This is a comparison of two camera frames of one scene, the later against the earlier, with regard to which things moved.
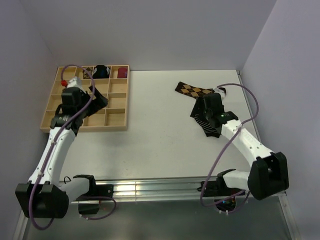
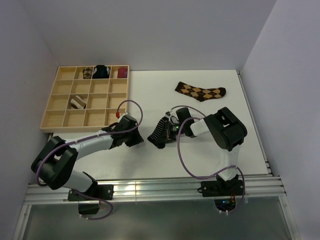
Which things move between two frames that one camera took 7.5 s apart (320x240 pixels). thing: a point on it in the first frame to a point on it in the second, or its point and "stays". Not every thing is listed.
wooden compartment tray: x=112 y=81 stays
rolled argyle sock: x=85 y=75 stays
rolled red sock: x=122 y=73 stays
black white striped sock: x=198 y=112 to x=159 y=136
